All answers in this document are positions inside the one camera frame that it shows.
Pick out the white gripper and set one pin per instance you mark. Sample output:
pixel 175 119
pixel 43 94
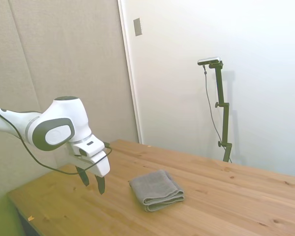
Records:
pixel 99 164

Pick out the grey towel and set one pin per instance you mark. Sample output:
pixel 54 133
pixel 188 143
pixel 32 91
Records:
pixel 157 189

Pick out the small orange tape scrap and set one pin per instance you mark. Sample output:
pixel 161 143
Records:
pixel 30 218

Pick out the white door frame trim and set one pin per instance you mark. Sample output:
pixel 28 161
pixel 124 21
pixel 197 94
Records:
pixel 130 73

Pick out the dark green camera stand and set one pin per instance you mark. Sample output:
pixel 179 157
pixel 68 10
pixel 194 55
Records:
pixel 222 105

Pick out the grey wall switch plate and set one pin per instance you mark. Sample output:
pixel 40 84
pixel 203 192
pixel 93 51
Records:
pixel 137 27

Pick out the silver exterior camera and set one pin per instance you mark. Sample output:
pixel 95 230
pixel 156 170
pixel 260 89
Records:
pixel 209 60

